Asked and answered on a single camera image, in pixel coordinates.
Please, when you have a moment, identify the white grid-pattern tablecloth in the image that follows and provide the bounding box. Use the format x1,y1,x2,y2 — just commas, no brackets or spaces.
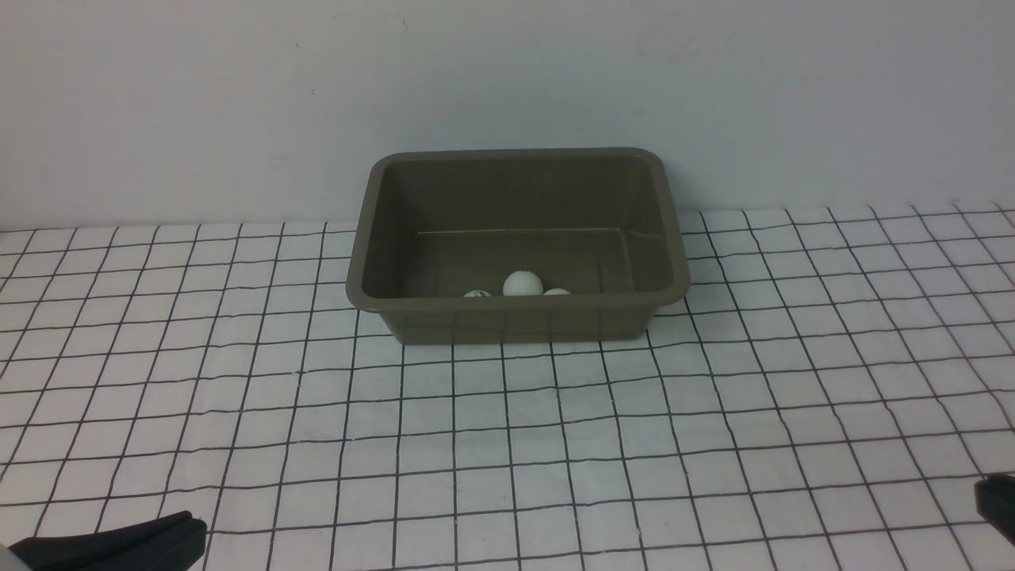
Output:
1,205,1014,570

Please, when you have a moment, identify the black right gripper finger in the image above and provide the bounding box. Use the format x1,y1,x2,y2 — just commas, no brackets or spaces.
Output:
975,474,1015,546

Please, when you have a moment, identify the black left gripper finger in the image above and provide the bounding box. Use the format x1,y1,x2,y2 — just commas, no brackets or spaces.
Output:
8,511,208,570

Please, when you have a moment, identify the olive green plastic bin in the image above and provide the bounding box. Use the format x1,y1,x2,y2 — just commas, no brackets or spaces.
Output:
346,148,692,346

